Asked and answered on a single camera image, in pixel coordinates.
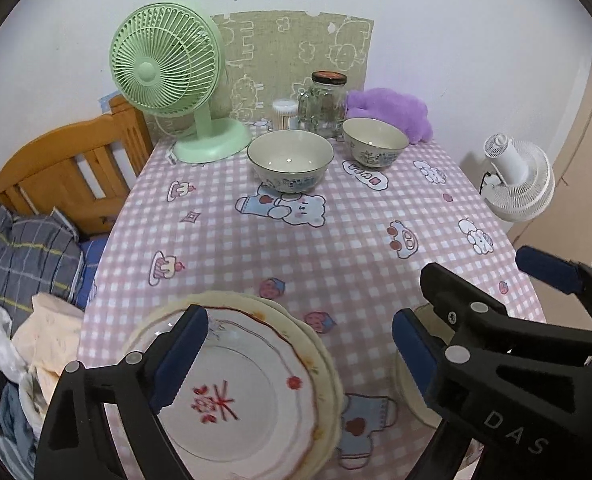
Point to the round yellow flower plate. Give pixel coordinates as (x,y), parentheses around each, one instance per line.
(162,319)

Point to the ceramic bowl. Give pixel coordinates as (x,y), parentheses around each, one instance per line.
(372,143)
(290,161)
(403,380)

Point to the white standing fan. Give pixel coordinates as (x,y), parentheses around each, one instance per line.
(522,184)

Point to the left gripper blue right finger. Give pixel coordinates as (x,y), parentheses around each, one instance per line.
(447,388)

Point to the white plastic bag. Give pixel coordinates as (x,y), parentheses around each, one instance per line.
(12,365)

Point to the red pattern white plate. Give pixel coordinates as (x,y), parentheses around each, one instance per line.
(246,409)

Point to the purple plush cushion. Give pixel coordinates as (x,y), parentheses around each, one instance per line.
(403,111)

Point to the pink checkered tablecloth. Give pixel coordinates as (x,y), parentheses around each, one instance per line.
(345,267)

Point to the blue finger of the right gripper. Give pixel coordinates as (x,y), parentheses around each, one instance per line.
(549,269)
(451,298)

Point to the wooden chair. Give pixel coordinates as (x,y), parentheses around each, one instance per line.
(74,170)

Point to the green desk fan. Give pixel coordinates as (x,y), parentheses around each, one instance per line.
(167,60)

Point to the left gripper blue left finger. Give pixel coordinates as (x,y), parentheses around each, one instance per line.
(76,442)

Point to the glass mug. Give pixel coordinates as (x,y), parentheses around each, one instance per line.
(306,110)

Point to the scalloped yellow flower plate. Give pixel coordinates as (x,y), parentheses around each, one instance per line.
(324,451)

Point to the grey plaid cloth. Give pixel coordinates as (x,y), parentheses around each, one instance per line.
(39,253)

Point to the green patterned board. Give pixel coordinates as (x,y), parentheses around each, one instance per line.
(271,55)

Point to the beige cloth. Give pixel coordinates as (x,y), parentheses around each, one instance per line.
(48,340)

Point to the beige door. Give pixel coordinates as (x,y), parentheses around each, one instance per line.
(565,228)

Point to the cotton swab container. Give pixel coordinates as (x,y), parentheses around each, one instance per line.
(285,114)

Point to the glass jar with lid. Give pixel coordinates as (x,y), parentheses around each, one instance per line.
(326,99)

